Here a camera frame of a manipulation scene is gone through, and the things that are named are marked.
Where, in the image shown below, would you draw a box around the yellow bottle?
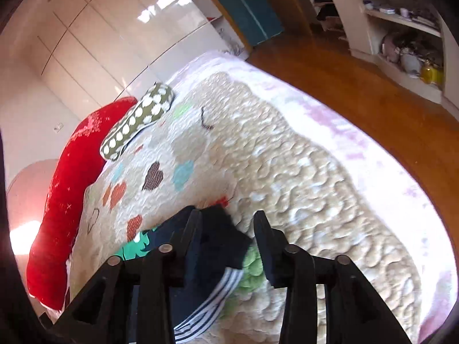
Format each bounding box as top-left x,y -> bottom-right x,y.
420,62 -> 443,85

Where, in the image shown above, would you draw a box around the pink round cushion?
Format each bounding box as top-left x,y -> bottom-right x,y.
5,158 -> 60,259

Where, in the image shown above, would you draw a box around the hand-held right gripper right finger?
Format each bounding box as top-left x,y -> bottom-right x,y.
253,211 -> 413,344

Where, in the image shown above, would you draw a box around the white wardrobe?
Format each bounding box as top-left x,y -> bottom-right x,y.
22,0 -> 252,97

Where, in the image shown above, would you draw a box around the pink bed sheet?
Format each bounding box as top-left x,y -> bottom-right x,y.
167,51 -> 458,344

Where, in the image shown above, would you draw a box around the teal rug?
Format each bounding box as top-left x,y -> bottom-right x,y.
204,0 -> 285,47

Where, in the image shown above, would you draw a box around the dark navy striped pants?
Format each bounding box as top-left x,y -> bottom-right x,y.
126,204 -> 253,342

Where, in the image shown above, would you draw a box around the quilted patterned bed blanket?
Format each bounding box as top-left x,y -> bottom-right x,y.
68,72 -> 427,344

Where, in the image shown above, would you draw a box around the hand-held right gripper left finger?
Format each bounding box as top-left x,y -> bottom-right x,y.
50,208 -> 203,344

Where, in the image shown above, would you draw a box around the white open shelf unit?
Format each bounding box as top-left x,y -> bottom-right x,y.
321,0 -> 459,110

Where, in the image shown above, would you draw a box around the red pillow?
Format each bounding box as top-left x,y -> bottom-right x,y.
27,97 -> 139,310

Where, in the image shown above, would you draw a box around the green polka dot pillow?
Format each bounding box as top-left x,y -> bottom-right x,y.
100,83 -> 175,161

